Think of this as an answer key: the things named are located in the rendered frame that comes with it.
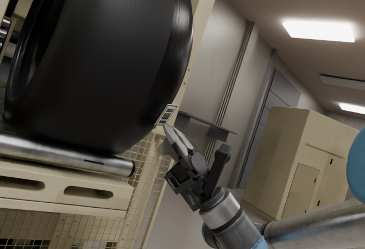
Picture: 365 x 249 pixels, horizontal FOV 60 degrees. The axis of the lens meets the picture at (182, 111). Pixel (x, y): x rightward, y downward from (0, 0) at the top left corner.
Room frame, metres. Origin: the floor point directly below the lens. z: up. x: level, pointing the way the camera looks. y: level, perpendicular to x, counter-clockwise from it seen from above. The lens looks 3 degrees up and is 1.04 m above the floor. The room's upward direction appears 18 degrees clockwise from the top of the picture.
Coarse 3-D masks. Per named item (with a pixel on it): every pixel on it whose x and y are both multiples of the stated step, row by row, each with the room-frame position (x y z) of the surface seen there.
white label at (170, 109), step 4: (168, 104) 0.71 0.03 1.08; (172, 104) 0.72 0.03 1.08; (168, 108) 0.72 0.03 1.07; (172, 108) 0.73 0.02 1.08; (176, 108) 0.74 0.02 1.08; (164, 112) 0.71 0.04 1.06; (168, 112) 0.73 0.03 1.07; (172, 112) 0.74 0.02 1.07; (160, 116) 0.72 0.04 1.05; (164, 116) 0.73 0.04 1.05; (168, 116) 0.74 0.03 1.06; (160, 120) 0.73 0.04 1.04; (164, 120) 0.74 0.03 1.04; (156, 124) 0.73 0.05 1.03; (160, 124) 0.74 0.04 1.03
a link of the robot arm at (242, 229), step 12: (240, 216) 0.72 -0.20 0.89; (216, 228) 0.72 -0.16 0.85; (228, 228) 0.71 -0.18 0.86; (240, 228) 0.71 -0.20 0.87; (252, 228) 0.73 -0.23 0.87; (216, 240) 0.79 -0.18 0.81; (228, 240) 0.72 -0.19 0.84; (240, 240) 0.71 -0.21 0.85; (252, 240) 0.71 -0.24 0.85; (264, 240) 0.74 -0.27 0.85
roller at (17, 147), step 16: (0, 144) 0.61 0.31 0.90; (16, 144) 0.63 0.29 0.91; (32, 144) 0.65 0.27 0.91; (48, 144) 0.68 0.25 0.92; (48, 160) 0.68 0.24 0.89; (64, 160) 0.69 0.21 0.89; (80, 160) 0.72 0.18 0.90; (96, 160) 0.74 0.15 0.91; (112, 160) 0.77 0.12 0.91; (128, 160) 0.80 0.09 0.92; (128, 176) 0.81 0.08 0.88
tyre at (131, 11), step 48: (48, 0) 0.95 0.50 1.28; (96, 0) 0.57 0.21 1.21; (144, 0) 0.62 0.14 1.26; (48, 48) 0.60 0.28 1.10; (96, 48) 0.57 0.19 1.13; (144, 48) 0.62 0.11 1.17; (48, 96) 0.60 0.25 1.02; (96, 96) 0.61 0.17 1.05; (144, 96) 0.66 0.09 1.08; (96, 144) 0.72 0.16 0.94
